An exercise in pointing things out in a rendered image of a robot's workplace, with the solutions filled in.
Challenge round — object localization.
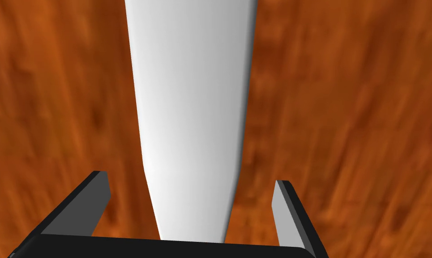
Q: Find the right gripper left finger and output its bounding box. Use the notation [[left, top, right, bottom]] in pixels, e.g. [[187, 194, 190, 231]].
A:
[[30, 170, 112, 237]]

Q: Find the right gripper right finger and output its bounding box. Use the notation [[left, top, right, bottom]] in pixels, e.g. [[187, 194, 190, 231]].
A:
[[271, 180, 329, 258]]

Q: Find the white bar handle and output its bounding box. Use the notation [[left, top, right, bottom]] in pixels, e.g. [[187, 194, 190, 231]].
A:
[[124, 0, 258, 244]]

